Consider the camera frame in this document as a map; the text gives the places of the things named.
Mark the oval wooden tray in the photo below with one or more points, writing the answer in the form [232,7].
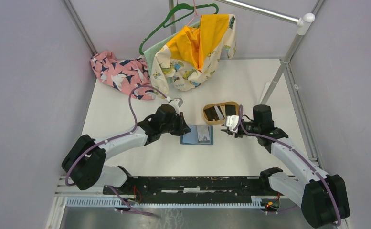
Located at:
[221,121]

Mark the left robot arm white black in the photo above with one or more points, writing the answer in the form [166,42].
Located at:
[85,163]

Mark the pink patterned cloth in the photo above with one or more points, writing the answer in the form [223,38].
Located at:
[123,75]

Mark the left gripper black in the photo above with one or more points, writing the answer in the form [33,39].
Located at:
[183,128]

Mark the mint green cloth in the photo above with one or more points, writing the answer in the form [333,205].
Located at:
[149,55]

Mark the silver clothes rack pole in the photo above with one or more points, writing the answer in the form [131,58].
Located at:
[303,24]

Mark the dinosaur print yellow jacket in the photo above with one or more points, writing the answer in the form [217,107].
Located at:
[192,56]

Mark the teal card holder wallet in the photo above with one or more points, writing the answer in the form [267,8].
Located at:
[192,137]

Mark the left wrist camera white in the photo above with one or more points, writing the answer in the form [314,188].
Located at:
[176,104]

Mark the green clothes hanger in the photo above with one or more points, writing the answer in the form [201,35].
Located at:
[170,18]

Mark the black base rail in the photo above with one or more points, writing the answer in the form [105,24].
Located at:
[195,190]

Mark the white slotted cable duct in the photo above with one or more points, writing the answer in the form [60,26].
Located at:
[115,202]

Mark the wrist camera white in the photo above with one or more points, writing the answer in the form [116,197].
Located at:
[176,104]
[231,123]

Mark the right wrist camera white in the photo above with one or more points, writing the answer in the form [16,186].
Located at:
[231,123]

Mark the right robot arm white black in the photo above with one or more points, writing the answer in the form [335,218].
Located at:
[321,197]

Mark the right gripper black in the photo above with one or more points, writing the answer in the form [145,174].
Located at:
[237,134]

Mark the black cards in tray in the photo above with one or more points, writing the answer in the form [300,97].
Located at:
[219,112]

